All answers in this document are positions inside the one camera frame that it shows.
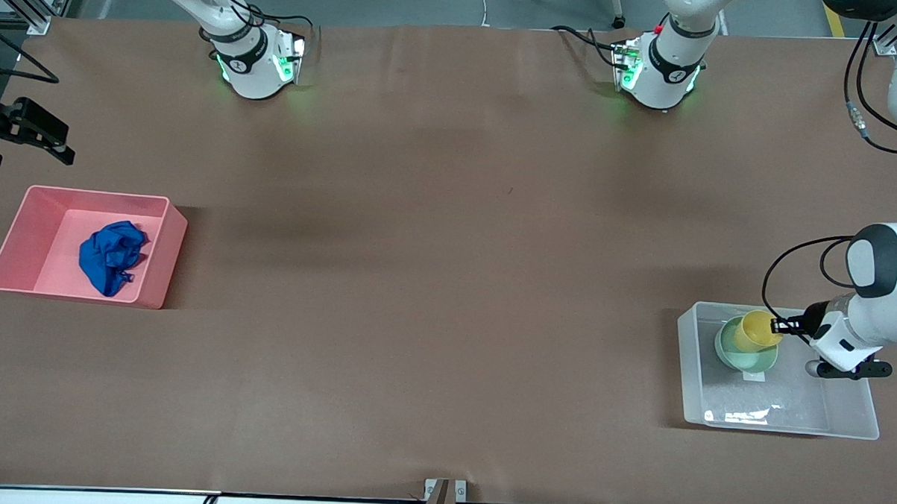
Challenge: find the black right base cable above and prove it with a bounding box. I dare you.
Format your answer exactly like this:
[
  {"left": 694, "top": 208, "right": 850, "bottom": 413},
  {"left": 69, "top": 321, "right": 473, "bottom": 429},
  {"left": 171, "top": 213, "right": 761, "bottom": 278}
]
[{"left": 199, "top": 0, "right": 321, "bottom": 53}]

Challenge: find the black left base cable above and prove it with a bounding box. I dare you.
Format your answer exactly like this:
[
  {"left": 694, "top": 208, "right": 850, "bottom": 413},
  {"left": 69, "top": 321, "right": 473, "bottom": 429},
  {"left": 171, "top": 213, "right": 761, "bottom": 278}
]
[{"left": 550, "top": 25, "right": 630, "bottom": 69}]

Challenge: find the grey metal table bracket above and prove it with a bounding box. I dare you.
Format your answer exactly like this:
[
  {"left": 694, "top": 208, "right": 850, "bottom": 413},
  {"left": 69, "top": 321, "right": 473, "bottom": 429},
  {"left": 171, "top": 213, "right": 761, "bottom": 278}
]
[{"left": 424, "top": 478, "right": 468, "bottom": 504}]

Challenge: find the black base cable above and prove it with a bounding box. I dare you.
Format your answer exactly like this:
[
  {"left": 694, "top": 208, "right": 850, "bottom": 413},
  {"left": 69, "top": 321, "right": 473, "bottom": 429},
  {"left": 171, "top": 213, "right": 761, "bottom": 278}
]
[
  {"left": 550, "top": 25, "right": 630, "bottom": 69},
  {"left": 199, "top": 0, "right": 321, "bottom": 53}
]

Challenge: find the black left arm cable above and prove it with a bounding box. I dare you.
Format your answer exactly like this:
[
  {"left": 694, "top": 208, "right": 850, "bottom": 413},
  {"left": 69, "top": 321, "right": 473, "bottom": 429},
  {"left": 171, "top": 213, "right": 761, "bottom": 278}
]
[{"left": 840, "top": 18, "right": 897, "bottom": 157}]

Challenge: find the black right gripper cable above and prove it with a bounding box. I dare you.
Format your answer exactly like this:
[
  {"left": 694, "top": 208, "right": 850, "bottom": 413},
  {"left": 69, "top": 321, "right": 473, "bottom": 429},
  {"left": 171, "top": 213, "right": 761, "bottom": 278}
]
[{"left": 0, "top": 19, "right": 63, "bottom": 85}]

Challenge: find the clear plastic box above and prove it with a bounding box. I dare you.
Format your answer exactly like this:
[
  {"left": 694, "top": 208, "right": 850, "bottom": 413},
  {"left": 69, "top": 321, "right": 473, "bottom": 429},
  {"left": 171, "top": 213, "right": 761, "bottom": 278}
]
[{"left": 673, "top": 300, "right": 885, "bottom": 441}]

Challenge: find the pink plastic box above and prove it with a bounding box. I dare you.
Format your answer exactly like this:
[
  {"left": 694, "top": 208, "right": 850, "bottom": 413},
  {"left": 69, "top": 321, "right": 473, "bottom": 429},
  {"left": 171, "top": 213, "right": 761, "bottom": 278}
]
[{"left": 0, "top": 183, "right": 190, "bottom": 312}]

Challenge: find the light green bowl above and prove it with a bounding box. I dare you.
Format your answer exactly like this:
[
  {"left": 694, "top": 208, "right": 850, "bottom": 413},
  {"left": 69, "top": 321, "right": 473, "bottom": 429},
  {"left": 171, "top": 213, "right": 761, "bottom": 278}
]
[{"left": 713, "top": 315, "right": 781, "bottom": 375}]

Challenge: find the blue microfiber cloth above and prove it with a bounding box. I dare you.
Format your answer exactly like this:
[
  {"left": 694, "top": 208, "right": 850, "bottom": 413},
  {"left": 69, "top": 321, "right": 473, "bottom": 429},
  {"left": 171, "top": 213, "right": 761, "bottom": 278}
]
[{"left": 77, "top": 218, "right": 153, "bottom": 300}]

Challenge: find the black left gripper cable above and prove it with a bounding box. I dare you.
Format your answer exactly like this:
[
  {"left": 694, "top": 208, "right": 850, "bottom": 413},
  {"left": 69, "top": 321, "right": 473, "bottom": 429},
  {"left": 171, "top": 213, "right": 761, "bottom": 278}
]
[{"left": 760, "top": 232, "right": 859, "bottom": 328}]

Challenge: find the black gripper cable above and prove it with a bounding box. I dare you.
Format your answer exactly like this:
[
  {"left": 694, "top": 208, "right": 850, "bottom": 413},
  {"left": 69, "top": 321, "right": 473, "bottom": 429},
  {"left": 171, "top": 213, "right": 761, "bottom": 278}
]
[
  {"left": 0, "top": 19, "right": 63, "bottom": 85},
  {"left": 760, "top": 232, "right": 859, "bottom": 328}
]

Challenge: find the yellow plastic cup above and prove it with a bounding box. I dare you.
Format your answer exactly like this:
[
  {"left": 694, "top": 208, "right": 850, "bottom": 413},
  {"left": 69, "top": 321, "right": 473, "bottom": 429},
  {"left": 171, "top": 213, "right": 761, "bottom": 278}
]
[{"left": 732, "top": 309, "right": 785, "bottom": 356}]

